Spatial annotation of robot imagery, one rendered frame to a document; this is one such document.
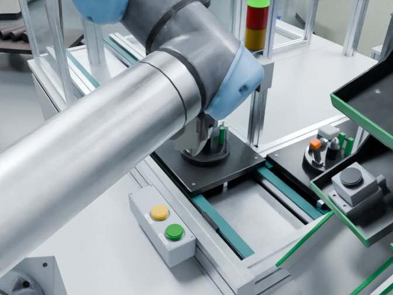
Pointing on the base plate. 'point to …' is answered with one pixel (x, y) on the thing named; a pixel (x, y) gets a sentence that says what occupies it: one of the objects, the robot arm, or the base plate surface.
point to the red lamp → (257, 17)
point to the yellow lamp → (255, 38)
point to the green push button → (174, 232)
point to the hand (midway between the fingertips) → (196, 147)
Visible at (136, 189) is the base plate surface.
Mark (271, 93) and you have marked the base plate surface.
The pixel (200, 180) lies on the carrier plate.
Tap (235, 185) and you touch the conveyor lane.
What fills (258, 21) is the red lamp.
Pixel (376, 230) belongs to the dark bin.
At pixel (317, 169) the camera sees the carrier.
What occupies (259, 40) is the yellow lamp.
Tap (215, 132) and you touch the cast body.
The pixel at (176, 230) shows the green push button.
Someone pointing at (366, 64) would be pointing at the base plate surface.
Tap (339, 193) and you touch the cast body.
